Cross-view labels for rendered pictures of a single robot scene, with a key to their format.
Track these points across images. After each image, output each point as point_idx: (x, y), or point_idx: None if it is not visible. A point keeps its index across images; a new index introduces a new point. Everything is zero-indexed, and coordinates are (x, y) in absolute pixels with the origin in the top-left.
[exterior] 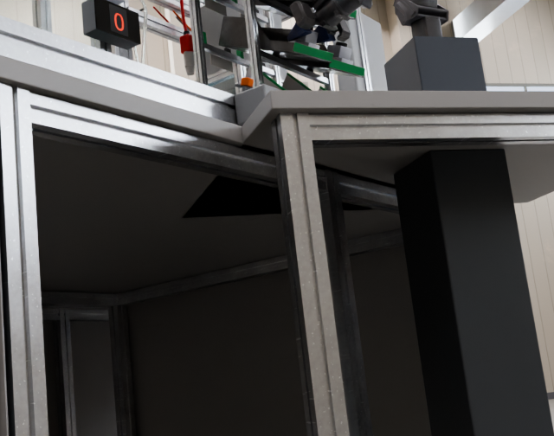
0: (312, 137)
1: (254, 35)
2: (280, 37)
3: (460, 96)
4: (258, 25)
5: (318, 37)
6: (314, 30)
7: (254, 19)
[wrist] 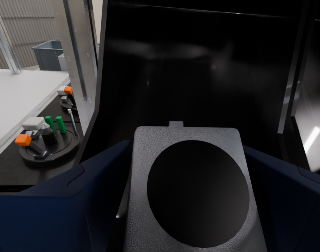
0: None
1: (69, 73)
2: (272, 8)
3: None
4: (102, 24)
5: (281, 245)
6: (292, 187)
7: (73, 4)
